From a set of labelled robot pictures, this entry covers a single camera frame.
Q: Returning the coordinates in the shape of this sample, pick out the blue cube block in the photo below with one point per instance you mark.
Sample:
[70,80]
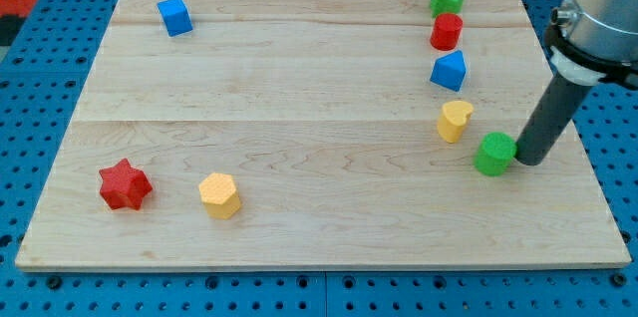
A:
[175,16]

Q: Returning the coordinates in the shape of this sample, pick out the red cylinder block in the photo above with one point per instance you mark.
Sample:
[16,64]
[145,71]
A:
[446,31]

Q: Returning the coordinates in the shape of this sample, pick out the yellow hexagon block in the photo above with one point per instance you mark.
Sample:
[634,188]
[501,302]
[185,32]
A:
[219,195]

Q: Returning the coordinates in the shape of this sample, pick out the yellow heart block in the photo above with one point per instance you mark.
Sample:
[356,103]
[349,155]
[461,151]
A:
[453,120]

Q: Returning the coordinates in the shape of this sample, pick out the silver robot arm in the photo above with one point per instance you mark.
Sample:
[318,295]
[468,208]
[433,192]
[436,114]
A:
[594,41]

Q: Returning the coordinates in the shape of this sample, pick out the red star block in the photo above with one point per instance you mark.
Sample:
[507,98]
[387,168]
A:
[124,185]

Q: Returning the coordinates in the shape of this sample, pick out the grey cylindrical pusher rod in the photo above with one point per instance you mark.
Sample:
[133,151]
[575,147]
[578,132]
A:
[553,112]

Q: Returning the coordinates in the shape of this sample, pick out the green cylinder block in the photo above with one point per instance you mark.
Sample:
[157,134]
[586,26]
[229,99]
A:
[495,153]

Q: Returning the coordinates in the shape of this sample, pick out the wooden board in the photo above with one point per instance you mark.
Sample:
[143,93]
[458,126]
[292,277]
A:
[323,113]

